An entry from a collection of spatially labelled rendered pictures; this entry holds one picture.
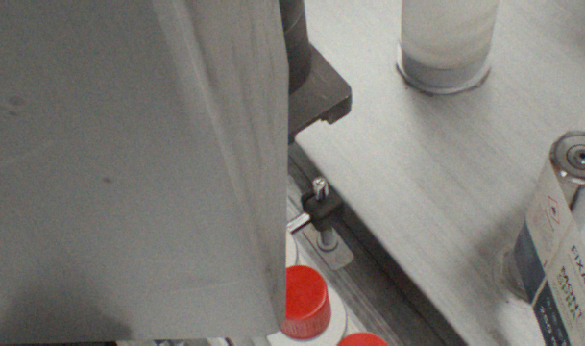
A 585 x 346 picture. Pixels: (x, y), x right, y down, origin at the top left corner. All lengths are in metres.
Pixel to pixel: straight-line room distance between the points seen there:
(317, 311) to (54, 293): 0.26
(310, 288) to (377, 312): 0.27
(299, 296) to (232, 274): 0.26
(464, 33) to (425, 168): 0.12
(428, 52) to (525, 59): 0.12
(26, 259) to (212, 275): 0.04
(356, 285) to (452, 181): 0.13
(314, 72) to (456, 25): 0.22
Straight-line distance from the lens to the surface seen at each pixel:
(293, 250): 0.49
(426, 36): 0.69
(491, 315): 0.65
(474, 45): 0.71
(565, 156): 0.51
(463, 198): 0.69
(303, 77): 0.47
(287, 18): 0.42
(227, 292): 0.18
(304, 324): 0.44
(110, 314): 0.20
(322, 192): 0.62
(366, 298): 0.70
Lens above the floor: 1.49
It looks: 59 degrees down
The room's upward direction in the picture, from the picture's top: 10 degrees counter-clockwise
